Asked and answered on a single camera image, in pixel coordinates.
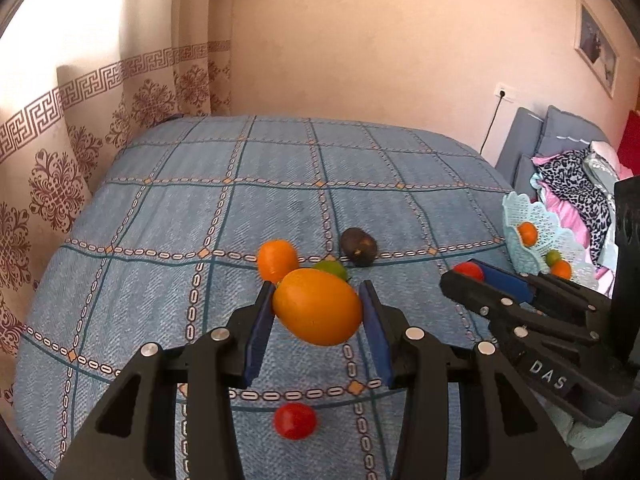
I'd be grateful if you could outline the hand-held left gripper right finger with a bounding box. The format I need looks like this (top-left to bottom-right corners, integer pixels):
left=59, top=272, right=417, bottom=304
left=357, top=280, right=583, bottom=480

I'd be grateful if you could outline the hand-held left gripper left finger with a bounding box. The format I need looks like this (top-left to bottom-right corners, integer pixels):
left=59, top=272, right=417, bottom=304
left=52, top=281, right=277, bottom=480

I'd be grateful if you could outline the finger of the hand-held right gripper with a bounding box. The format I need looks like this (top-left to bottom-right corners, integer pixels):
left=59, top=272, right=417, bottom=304
left=470, top=259, right=613, bottom=321
left=439, top=271, right=601, bottom=356

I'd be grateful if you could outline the red tomato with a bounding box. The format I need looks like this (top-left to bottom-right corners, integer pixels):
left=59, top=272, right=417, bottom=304
left=274, top=402, right=318, bottom=440
left=452, top=261, right=485, bottom=283

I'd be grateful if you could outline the smooth orange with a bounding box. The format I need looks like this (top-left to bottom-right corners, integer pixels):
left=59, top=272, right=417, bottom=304
left=257, top=239, right=300, bottom=285
left=272, top=267, right=364, bottom=347

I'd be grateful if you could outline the light blue plastic lattice basket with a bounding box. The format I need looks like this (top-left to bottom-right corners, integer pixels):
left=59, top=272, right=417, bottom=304
left=501, top=192, right=601, bottom=291

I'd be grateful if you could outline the green tomato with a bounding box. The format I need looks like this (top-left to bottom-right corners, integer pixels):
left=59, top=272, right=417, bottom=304
left=312, top=259, right=349, bottom=282

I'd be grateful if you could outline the dark brown fruit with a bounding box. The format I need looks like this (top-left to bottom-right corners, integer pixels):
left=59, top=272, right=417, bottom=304
left=341, top=227, right=378, bottom=267

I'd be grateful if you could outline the pale green cloth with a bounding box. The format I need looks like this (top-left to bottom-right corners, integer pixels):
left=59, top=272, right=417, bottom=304
left=552, top=400, right=631, bottom=471

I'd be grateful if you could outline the pile of clothes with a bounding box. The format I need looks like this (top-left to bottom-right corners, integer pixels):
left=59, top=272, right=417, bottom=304
left=531, top=140, right=621, bottom=281

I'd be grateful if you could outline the leopard print cloth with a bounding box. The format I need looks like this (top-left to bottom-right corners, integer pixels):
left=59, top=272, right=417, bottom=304
left=537, top=147, right=613, bottom=266

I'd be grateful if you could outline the blue checked bedspread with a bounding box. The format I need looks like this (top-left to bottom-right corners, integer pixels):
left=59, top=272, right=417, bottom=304
left=12, top=115, right=571, bottom=480

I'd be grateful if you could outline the grey green cloth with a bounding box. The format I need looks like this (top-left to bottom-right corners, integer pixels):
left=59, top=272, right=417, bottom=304
left=582, top=152, right=621, bottom=196

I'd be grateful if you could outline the grey sofa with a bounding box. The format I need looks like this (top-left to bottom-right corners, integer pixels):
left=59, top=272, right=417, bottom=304
left=495, top=105, right=613, bottom=206

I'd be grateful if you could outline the beige patterned curtain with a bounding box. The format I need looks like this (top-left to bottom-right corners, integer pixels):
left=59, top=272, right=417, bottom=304
left=0, top=0, right=278, bottom=411

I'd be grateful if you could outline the black power cable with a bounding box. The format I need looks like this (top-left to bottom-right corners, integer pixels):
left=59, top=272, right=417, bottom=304
left=480, top=92, right=506, bottom=156

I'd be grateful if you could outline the red wall hanging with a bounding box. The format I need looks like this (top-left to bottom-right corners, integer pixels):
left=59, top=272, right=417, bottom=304
left=617, top=110, right=640, bottom=168

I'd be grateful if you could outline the framed wall picture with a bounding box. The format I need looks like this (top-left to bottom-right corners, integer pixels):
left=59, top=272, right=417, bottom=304
left=574, top=0, right=621, bottom=98

